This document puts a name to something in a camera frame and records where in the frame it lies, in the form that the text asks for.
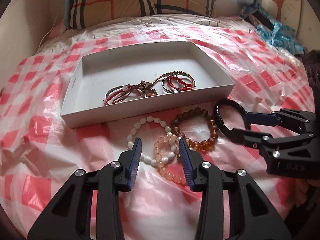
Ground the black braided leather bracelet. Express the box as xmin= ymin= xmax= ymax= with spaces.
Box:
xmin=213 ymin=99 xmax=249 ymax=138

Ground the amber bead bracelet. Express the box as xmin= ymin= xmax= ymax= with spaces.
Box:
xmin=170 ymin=107 xmax=220 ymax=153

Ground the large silver bangle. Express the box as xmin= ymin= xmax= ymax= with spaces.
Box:
xmin=162 ymin=75 xmax=196 ymax=93

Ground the pink bead bracelet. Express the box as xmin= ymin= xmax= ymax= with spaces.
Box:
xmin=153 ymin=134 xmax=187 ymax=185

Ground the white bead bracelet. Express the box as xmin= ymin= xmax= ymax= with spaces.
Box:
xmin=126 ymin=115 xmax=177 ymax=167

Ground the red knotted string bracelet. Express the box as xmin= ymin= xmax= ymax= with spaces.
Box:
xmin=166 ymin=76 xmax=194 ymax=92

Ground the red cord pendant bracelet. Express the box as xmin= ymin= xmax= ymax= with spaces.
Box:
xmin=102 ymin=80 xmax=158 ymax=106

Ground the person right hand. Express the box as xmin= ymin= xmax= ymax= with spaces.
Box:
xmin=295 ymin=179 xmax=310 ymax=207

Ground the red white checkered plastic sheet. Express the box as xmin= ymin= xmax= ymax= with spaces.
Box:
xmin=1 ymin=23 xmax=315 ymax=239

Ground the blue checkered plastic sheet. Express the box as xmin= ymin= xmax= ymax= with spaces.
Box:
xmin=256 ymin=23 xmax=305 ymax=55

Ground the white shallow cardboard tray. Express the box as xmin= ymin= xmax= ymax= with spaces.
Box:
xmin=61 ymin=41 xmax=234 ymax=128

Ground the right plaid pillow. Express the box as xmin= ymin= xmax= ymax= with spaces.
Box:
xmin=153 ymin=0 xmax=215 ymax=18

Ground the plaid pillow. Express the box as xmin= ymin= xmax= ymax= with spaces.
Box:
xmin=64 ymin=0 xmax=156 ymax=30
xmin=153 ymin=0 xmax=215 ymax=18

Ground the white bed sheet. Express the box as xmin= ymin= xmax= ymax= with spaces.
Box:
xmin=37 ymin=14 xmax=255 ymax=54

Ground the left plaid pillow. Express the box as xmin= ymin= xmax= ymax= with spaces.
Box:
xmin=64 ymin=0 xmax=156 ymax=30

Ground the white wall panel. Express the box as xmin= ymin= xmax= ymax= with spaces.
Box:
xmin=1 ymin=0 xmax=64 ymax=88

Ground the white charging cable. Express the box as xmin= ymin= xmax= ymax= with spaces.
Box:
xmin=38 ymin=10 xmax=61 ymax=48

